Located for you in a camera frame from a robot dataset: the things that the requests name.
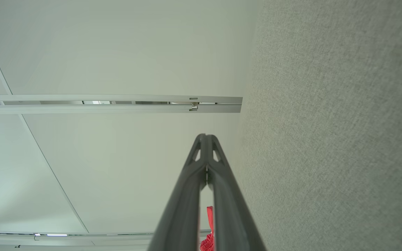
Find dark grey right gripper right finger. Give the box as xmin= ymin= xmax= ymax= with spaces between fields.
xmin=206 ymin=134 xmax=267 ymax=251

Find red shorts with white stripe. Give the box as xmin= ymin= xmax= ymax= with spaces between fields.
xmin=200 ymin=206 xmax=215 ymax=251

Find grey fabric sofa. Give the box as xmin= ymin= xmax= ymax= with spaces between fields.
xmin=227 ymin=0 xmax=402 ymax=251

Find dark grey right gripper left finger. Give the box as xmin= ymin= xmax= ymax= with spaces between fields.
xmin=148 ymin=134 xmax=208 ymax=251

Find white partition frame rail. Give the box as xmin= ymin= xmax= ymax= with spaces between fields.
xmin=0 ymin=230 xmax=201 ymax=251

